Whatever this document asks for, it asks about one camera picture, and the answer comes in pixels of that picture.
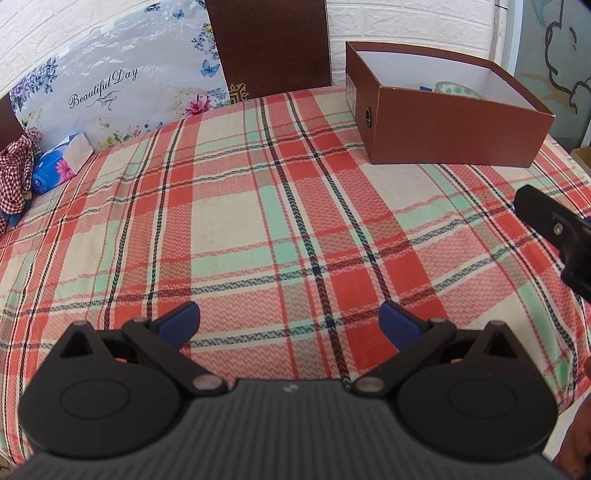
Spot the clear patterned packing tape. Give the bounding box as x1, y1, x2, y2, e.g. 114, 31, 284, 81
435, 81, 483, 99

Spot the person's right hand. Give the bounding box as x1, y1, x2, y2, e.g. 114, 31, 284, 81
552, 354, 591, 479

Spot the brown shoe box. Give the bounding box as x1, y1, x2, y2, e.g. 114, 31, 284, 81
346, 41, 555, 168

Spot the blue plush toy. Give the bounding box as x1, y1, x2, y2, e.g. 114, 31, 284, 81
0, 201, 31, 227

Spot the blue tissue pack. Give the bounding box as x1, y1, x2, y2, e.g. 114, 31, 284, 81
32, 132, 94, 195

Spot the red checkered cloth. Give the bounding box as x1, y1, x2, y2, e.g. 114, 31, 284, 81
0, 134, 36, 236

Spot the floral plastic bag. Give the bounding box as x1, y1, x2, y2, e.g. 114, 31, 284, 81
9, 1, 230, 151

